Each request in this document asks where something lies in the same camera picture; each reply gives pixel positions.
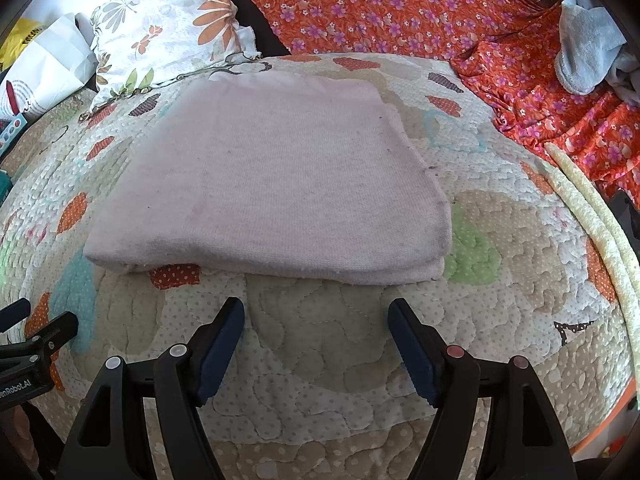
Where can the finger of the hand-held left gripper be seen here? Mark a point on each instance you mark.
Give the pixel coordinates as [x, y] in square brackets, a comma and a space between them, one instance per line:
[52, 332]
[12, 316]

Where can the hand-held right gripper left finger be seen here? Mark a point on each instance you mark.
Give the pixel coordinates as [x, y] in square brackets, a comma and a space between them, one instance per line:
[220, 355]

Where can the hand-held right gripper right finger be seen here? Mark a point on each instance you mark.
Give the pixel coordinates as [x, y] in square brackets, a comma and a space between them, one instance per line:
[415, 355]

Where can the pale pink knit garment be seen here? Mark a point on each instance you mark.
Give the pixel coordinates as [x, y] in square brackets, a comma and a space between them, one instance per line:
[275, 170]

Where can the quilted heart pattern bedspread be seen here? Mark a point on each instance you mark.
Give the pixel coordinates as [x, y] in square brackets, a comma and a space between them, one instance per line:
[320, 340]

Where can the pale blue printed box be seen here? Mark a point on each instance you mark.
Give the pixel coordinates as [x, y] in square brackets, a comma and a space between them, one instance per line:
[12, 132]

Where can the white paper bag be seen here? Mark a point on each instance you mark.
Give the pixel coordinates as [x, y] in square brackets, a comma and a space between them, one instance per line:
[45, 70]

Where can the black flat object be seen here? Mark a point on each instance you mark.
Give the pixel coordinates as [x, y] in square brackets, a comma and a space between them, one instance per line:
[627, 215]

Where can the yellow plastic bag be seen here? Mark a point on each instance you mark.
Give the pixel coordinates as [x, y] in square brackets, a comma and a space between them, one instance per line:
[20, 37]

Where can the white leaf print pillow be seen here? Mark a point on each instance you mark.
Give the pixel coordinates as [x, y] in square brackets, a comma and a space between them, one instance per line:
[165, 25]

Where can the white crumpled cloth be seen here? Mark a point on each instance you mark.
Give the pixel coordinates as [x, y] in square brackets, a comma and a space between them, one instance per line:
[627, 75]

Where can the orange floral bed sheet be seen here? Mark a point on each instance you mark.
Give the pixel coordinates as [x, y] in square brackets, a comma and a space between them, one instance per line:
[375, 5]

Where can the light blue towel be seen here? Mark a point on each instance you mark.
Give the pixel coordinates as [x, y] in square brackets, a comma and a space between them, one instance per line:
[585, 35]

